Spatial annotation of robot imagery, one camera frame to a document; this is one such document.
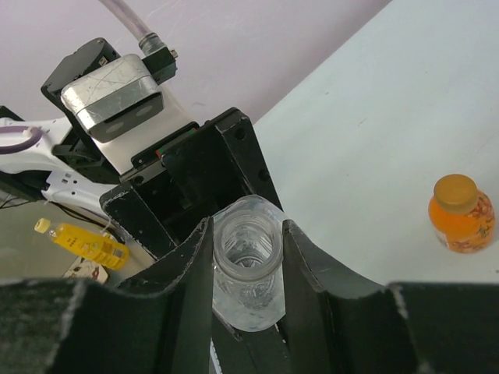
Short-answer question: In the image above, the small orange juice bottle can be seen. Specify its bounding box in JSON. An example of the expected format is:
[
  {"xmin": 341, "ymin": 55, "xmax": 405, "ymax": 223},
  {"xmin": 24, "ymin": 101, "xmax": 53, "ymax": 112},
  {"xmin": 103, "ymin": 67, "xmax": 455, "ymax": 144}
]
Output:
[{"xmin": 428, "ymin": 187, "xmax": 495, "ymax": 254}]

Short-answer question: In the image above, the printed card outside cell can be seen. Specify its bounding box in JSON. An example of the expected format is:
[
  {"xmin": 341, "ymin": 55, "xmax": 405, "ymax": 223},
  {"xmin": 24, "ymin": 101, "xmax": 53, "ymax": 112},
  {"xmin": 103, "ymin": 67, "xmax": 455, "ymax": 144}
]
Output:
[{"xmin": 62, "ymin": 256, "xmax": 109, "ymax": 284}]

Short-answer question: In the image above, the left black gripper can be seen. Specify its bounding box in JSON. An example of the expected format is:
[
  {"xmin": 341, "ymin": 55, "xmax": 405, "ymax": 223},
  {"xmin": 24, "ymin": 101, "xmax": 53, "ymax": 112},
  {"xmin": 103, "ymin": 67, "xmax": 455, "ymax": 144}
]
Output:
[{"xmin": 99, "ymin": 108, "xmax": 282, "ymax": 260}]

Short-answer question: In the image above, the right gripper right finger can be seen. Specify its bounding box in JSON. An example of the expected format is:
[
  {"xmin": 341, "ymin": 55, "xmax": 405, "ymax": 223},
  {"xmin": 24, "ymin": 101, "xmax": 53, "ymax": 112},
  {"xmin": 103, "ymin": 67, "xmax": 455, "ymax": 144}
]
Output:
[{"xmin": 282, "ymin": 220, "xmax": 498, "ymax": 373}]

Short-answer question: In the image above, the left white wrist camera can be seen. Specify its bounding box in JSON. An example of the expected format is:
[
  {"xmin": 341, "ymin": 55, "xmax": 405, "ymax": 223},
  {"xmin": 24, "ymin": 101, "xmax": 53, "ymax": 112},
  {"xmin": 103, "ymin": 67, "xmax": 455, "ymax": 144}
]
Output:
[{"xmin": 60, "ymin": 53, "xmax": 200, "ymax": 175}]

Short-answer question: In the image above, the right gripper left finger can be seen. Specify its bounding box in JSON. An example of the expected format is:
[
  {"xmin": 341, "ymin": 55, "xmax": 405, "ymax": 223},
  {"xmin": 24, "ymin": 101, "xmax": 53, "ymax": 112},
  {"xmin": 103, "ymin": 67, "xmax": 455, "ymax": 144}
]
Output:
[{"xmin": 1, "ymin": 218, "xmax": 214, "ymax": 373}]

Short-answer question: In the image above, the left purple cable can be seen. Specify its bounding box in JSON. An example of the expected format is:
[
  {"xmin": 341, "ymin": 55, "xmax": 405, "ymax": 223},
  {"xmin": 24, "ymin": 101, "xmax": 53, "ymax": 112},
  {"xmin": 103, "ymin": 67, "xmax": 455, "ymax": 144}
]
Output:
[{"xmin": 0, "ymin": 0, "xmax": 167, "ymax": 155}]

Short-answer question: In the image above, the blue labeled water bottle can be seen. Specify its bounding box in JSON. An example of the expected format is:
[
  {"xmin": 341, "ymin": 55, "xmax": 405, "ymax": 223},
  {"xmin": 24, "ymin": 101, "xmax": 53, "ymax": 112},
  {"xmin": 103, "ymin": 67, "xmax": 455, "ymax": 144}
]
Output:
[{"xmin": 213, "ymin": 195, "xmax": 286, "ymax": 333}]

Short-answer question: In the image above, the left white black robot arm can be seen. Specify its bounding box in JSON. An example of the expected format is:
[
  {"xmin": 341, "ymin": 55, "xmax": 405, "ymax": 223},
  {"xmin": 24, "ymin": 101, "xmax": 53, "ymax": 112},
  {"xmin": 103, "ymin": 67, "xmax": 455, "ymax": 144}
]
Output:
[{"xmin": 1, "ymin": 33, "xmax": 279, "ymax": 259}]

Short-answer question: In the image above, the yellow bottle outside cell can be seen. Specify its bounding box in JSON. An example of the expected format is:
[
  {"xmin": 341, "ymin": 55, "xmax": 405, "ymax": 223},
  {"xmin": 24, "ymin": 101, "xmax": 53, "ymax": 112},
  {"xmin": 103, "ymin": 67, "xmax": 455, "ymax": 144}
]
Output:
[{"xmin": 34, "ymin": 218, "xmax": 129, "ymax": 270}]

